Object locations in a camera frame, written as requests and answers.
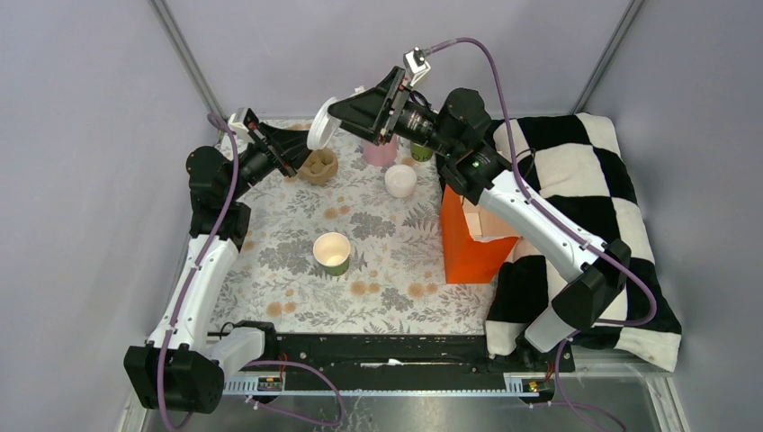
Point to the floral tablecloth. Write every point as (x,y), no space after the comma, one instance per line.
(395,282)

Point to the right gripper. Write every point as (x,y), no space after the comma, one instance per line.
(375,112)

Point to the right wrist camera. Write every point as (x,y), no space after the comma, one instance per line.
(416,65)

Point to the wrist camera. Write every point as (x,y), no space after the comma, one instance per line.
(243,122)
(416,65)

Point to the pink straw holder cup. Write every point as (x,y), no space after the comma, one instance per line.
(382,155)

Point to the brown pulp cup carrier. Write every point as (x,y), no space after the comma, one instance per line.
(320,166)

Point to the stack of paper cups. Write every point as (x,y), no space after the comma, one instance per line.
(419,152)

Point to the black white checkered pillow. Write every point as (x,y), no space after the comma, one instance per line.
(575,163)

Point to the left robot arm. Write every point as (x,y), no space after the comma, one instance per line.
(175,369)

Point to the green paper cup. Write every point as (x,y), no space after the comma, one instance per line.
(332,252)

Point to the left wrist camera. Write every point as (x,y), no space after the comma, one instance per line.
(243,122)

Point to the orange paper bag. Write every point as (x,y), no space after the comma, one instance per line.
(476,242)

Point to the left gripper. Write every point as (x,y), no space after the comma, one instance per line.
(287,148)

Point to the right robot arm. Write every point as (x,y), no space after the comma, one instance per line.
(592,268)

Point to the black cloth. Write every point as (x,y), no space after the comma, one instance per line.
(441,164)

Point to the white plastic lid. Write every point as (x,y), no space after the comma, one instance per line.
(323,127)

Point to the stack of white lids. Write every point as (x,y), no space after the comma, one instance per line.
(400,180)

